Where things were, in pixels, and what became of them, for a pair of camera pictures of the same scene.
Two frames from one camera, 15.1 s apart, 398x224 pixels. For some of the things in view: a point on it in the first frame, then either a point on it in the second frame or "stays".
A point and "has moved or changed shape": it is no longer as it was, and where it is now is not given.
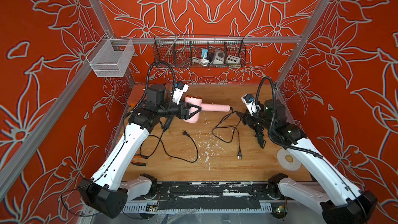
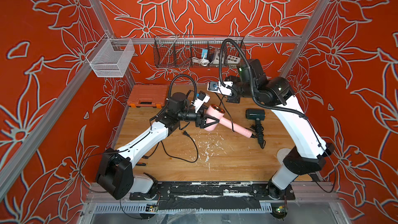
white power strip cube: x=232 y=59 stays
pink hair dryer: x=197 y=100 has moved or changed shape
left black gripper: x=187 y=111 -> x=201 y=123
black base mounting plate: x=208 y=195 stays
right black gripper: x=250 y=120 -> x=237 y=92
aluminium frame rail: x=208 y=39 stays
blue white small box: x=204 y=51 stays
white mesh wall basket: x=109 y=57 stays
